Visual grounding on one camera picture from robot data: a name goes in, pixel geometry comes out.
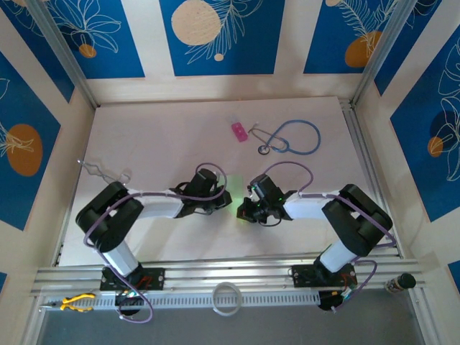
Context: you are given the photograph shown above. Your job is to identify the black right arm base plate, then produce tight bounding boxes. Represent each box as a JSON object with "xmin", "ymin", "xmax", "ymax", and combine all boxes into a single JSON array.
[{"xmin": 291, "ymin": 264, "xmax": 357, "ymax": 288}]

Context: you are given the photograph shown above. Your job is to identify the blue stethoscope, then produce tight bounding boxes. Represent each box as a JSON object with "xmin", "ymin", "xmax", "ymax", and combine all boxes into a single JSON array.
[{"xmin": 249, "ymin": 119, "xmax": 322, "ymax": 157}]

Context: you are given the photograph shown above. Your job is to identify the light green paper sheet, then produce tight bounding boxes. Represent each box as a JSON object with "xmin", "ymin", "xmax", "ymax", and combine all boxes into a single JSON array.
[{"xmin": 229, "ymin": 174, "xmax": 246, "ymax": 217}]

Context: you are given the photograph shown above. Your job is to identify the white tape ring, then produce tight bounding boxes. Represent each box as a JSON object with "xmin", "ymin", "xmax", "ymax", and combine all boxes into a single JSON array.
[{"xmin": 211, "ymin": 282, "xmax": 240, "ymax": 317}]

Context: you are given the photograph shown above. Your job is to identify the bent metal wire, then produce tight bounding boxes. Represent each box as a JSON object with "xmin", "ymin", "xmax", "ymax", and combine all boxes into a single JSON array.
[{"xmin": 77, "ymin": 159, "xmax": 130, "ymax": 184}]

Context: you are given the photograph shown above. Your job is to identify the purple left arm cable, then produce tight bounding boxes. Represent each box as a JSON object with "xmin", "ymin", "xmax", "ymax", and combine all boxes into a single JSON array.
[{"xmin": 83, "ymin": 163, "xmax": 227, "ymax": 323}]

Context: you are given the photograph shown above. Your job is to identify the aluminium side rail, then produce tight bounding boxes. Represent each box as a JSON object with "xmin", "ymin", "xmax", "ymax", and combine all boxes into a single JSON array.
[
  {"xmin": 52, "ymin": 208, "xmax": 75, "ymax": 267},
  {"xmin": 340, "ymin": 99, "xmax": 403, "ymax": 258}
]

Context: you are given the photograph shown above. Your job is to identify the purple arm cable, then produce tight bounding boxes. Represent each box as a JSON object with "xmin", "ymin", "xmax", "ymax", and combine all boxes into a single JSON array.
[
  {"xmin": 83, "ymin": 163, "xmax": 227, "ymax": 323},
  {"xmin": 264, "ymin": 160, "xmax": 398, "ymax": 314}
]

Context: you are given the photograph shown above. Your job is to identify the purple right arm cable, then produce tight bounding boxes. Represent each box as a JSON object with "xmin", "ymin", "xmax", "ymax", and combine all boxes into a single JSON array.
[{"xmin": 264, "ymin": 160, "xmax": 398, "ymax": 314}]

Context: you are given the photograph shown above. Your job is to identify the long aluminium base rail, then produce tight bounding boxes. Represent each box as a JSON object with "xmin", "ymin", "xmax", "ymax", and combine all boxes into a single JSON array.
[{"xmin": 30, "ymin": 257, "xmax": 425, "ymax": 298}]

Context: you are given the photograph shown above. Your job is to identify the aluminium frame post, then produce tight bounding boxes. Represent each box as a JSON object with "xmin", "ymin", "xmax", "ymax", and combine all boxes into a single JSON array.
[
  {"xmin": 27, "ymin": 0, "xmax": 98, "ymax": 109},
  {"xmin": 351, "ymin": 0, "xmax": 418, "ymax": 107}
]

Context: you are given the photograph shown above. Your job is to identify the small pink box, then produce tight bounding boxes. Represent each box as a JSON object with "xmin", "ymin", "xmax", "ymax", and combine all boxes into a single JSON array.
[{"xmin": 231, "ymin": 121, "xmax": 249, "ymax": 144}]

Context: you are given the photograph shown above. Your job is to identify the yellow handled pliers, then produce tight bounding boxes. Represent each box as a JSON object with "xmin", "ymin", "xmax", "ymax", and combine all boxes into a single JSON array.
[{"xmin": 39, "ymin": 293, "xmax": 97, "ymax": 313}]

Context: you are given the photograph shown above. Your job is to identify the dark capped bottle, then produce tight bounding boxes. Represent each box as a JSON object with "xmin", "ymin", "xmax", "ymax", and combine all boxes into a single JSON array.
[{"xmin": 385, "ymin": 272, "xmax": 417, "ymax": 294}]

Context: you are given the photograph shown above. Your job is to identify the slotted grey cable duct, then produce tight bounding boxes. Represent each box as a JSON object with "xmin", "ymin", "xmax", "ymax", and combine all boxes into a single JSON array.
[{"xmin": 42, "ymin": 290, "xmax": 321, "ymax": 312}]

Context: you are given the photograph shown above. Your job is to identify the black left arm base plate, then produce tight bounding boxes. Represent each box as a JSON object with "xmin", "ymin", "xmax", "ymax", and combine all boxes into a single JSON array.
[{"xmin": 99, "ymin": 267, "xmax": 166, "ymax": 292}]

